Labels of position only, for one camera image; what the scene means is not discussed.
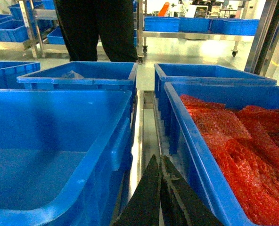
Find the steel cart with wheels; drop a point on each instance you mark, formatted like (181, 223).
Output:
(142, 34)

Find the steel shelf rack left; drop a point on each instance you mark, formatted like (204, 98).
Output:
(36, 41)

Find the steel post right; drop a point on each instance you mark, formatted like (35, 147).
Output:
(263, 57)

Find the blue crate on cart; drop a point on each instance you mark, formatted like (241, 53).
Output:
(161, 24)
(194, 25)
(241, 27)

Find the red bubble wrap sheets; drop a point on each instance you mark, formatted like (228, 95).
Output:
(245, 145)

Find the blue crate on cart right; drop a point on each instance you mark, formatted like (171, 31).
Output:
(241, 27)

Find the person in black trousers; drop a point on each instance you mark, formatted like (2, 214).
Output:
(84, 22)

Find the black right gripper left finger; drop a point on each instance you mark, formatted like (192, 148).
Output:
(144, 206)

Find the blue crate under rack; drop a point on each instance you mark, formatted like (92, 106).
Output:
(55, 37)

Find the blue crate on cart middle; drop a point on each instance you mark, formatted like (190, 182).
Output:
(194, 25)

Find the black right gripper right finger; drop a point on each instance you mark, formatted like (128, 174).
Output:
(180, 204)

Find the large blue plastic crate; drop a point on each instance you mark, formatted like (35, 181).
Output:
(63, 155)

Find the blue crate behind left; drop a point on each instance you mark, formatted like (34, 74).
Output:
(81, 75)

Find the blue crate behind right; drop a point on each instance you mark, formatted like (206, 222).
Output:
(209, 74)

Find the blue crate with red wrap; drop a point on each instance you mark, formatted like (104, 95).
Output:
(202, 172)

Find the blue crate far left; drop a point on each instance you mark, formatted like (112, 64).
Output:
(10, 70)

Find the blue crate on cart left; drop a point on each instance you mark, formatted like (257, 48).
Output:
(161, 24)

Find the blue crate on left rack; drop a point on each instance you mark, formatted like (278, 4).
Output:
(13, 31)

